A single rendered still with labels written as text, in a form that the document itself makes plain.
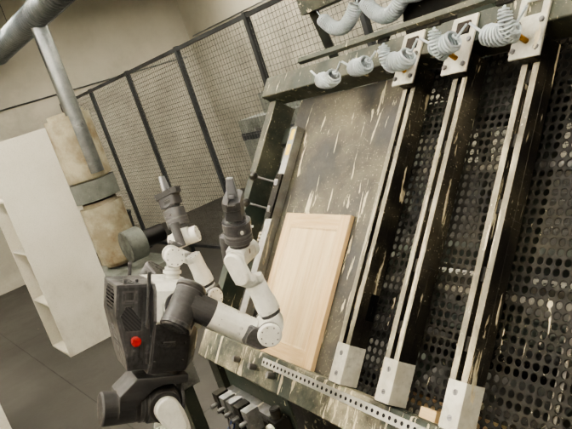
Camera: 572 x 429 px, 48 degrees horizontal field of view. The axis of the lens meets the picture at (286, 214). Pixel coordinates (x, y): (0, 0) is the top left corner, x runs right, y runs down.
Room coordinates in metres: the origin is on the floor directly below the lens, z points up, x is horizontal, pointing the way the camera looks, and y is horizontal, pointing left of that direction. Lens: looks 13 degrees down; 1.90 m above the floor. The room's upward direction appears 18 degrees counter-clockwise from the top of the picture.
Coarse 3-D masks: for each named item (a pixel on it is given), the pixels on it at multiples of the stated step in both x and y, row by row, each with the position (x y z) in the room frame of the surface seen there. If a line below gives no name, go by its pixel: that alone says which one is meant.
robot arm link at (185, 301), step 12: (180, 288) 1.89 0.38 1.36; (192, 288) 1.89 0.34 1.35; (180, 300) 1.86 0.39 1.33; (192, 300) 1.87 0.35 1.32; (204, 300) 1.88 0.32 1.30; (216, 300) 1.91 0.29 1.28; (168, 312) 1.85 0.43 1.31; (180, 312) 1.84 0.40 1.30; (192, 312) 1.86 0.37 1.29; (204, 312) 1.86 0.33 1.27; (204, 324) 1.87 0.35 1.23
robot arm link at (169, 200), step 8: (160, 192) 2.49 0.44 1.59; (168, 192) 2.46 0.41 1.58; (176, 192) 2.48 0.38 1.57; (160, 200) 2.49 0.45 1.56; (168, 200) 2.47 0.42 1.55; (176, 200) 2.46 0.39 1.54; (168, 208) 2.47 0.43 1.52; (176, 208) 2.45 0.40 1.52; (184, 208) 2.48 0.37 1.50; (168, 216) 2.44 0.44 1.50; (176, 216) 2.43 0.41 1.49
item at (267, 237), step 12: (300, 132) 2.77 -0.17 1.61; (288, 156) 2.73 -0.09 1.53; (288, 168) 2.71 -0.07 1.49; (288, 180) 2.70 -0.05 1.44; (276, 204) 2.66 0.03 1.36; (276, 216) 2.65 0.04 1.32; (264, 228) 2.65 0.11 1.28; (276, 228) 2.64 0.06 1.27; (264, 240) 2.61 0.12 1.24; (264, 252) 2.59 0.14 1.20; (264, 264) 2.58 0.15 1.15; (252, 300) 2.53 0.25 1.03; (252, 312) 2.52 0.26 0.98
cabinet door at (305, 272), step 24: (288, 216) 2.57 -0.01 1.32; (312, 216) 2.41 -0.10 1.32; (336, 216) 2.28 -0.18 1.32; (288, 240) 2.50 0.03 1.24; (312, 240) 2.35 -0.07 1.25; (336, 240) 2.22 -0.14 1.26; (288, 264) 2.43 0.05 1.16; (312, 264) 2.29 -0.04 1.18; (336, 264) 2.16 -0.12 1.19; (288, 288) 2.36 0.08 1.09; (312, 288) 2.23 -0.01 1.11; (288, 312) 2.29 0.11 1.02; (312, 312) 2.16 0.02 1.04; (288, 336) 2.23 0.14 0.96; (312, 336) 2.10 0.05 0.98; (288, 360) 2.16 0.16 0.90; (312, 360) 2.05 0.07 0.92
